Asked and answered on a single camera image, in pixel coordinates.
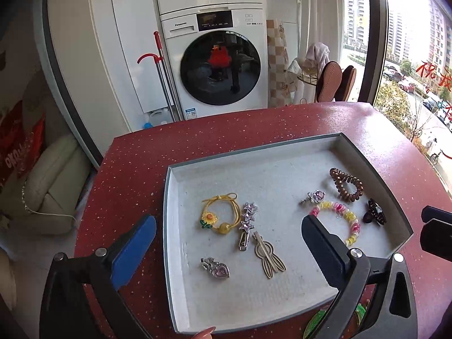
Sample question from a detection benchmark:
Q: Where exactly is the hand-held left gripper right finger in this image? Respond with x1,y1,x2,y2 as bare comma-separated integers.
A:
301,215,424,339

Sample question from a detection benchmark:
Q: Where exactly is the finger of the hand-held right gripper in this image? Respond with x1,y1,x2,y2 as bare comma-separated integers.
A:
421,205,452,224
420,219,452,255

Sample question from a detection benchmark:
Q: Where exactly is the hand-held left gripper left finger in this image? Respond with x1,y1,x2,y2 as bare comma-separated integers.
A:
39,214,158,339

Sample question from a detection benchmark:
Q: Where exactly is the pink yellow spiral hair tie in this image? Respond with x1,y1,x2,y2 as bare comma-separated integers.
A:
310,201,361,248

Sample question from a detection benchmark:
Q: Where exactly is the beige hair clip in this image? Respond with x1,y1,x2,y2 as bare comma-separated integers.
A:
251,231,286,279

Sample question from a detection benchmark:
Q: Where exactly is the black claw hair clip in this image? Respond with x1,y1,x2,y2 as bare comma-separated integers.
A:
364,199,387,226

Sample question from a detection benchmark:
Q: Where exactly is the brown spiral hair tie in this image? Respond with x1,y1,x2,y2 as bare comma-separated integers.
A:
329,168,364,203

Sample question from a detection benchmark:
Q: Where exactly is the yellow flower hair tie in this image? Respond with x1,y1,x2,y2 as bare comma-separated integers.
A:
199,192,238,235

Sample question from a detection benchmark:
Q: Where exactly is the silver star hair clip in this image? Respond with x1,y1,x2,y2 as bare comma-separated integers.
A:
237,201,258,251

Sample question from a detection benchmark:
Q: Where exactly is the grey shallow tray box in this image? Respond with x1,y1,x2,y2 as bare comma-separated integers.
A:
163,132,414,334

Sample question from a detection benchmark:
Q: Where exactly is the green translucent bangle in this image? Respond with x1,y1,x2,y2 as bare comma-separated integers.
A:
304,304,370,339

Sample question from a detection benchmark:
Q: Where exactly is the cream sofa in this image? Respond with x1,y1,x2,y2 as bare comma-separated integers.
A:
0,71,92,235

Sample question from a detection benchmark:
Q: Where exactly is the white plastic jug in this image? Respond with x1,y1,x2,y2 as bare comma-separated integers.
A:
143,110,170,129

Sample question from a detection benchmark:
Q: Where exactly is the red cushion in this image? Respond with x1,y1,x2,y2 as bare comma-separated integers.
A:
0,101,46,184

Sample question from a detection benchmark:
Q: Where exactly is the white towel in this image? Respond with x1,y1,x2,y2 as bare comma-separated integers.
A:
305,42,331,71

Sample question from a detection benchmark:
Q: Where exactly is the checkered hanging cloth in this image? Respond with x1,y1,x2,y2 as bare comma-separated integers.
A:
266,19,290,107

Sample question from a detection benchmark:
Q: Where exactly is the white washing machine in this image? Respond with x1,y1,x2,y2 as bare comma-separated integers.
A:
160,5,269,119

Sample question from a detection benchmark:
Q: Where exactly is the white tall cabinet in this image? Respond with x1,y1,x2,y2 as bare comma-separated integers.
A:
47,0,166,142

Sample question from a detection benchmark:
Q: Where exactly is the white cable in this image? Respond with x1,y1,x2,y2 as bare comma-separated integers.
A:
21,180,82,224

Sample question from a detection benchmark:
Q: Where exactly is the red handled mop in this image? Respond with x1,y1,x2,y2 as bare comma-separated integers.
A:
138,31,182,121

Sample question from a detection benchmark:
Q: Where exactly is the dark window frame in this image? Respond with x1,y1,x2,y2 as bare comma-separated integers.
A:
344,0,389,105

